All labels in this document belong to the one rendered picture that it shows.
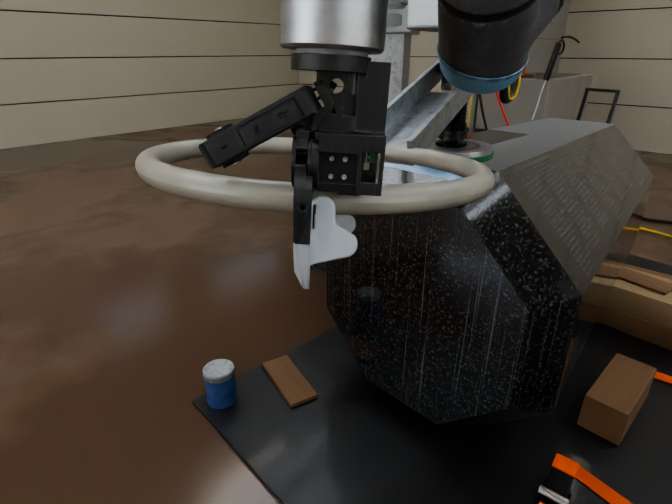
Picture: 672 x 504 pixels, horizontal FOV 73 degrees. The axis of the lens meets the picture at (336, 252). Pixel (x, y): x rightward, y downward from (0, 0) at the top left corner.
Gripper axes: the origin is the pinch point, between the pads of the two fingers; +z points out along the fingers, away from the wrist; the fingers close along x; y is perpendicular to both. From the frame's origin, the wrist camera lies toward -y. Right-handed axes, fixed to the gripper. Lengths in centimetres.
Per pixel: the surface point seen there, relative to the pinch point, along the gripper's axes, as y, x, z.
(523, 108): 163, 372, -4
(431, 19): 23, 72, -32
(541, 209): 53, 62, 8
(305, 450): -1, 60, 84
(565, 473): 68, 49, 76
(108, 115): -315, 599, 45
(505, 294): 43, 51, 26
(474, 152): 37, 70, -3
